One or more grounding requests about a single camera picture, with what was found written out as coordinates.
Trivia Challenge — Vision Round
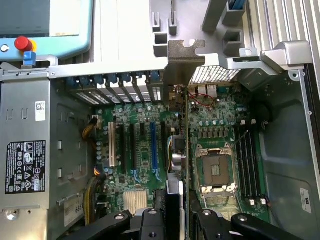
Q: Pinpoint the silver chipset heat sink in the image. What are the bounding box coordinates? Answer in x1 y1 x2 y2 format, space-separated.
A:
123 190 149 210

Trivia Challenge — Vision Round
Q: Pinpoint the green motherboard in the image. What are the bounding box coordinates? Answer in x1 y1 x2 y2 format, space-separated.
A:
92 83 271 224

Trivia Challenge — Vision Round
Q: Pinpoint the black ram slot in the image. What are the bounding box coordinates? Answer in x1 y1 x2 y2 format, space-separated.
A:
244 126 260 202
249 123 266 203
239 126 253 201
233 124 247 200

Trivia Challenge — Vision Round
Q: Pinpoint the blue expansion slot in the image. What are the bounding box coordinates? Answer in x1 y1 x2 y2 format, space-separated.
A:
149 121 159 172

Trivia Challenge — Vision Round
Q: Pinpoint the long black expansion slot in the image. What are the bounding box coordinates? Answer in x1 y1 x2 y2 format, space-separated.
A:
129 123 138 170
160 120 169 172
119 123 128 175

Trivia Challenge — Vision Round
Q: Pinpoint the white expansion slot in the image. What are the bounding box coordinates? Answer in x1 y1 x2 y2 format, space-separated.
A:
107 121 118 168

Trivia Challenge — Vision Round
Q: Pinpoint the cpu socket locking lever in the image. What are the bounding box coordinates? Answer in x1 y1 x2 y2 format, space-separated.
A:
232 129 250 150

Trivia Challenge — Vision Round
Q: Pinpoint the grey metal pc case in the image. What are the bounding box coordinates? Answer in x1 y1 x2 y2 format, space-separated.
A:
0 39 320 240

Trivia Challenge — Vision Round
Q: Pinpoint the black power supply label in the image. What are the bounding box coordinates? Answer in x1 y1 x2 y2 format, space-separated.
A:
4 139 47 196

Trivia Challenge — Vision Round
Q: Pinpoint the grey power supply unit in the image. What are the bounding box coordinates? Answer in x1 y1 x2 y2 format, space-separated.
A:
0 79 52 210

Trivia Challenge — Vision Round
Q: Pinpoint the grey parts rack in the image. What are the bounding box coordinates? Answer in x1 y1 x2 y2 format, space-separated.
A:
149 0 260 62

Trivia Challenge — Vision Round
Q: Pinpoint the blue plastic clip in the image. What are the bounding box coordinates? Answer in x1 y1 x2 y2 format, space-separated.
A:
23 50 36 67

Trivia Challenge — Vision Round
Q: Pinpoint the red emergency stop button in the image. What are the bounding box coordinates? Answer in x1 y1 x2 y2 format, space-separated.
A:
14 35 35 53

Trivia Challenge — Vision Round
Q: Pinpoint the blue part in rack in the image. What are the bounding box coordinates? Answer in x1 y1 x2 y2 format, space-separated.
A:
227 0 245 12

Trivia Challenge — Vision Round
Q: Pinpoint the teach pendant with blue rim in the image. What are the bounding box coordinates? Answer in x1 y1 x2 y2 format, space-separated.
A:
0 0 95 63

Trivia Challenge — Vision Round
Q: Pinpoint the cpu socket with metal frame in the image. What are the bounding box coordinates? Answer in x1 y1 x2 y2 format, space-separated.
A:
195 141 239 200

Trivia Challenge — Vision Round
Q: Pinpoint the thick yellow black wire bundle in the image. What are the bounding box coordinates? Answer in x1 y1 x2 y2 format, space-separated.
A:
83 167 108 226

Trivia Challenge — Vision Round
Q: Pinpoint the coloured flat wire bundle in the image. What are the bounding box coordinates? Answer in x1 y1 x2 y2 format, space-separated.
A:
166 135 175 174

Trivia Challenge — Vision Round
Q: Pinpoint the yellow black power wire bundle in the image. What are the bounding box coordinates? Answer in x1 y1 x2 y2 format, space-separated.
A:
81 116 99 141

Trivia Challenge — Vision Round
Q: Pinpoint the thin red wire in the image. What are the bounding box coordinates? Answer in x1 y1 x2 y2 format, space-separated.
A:
187 89 215 106

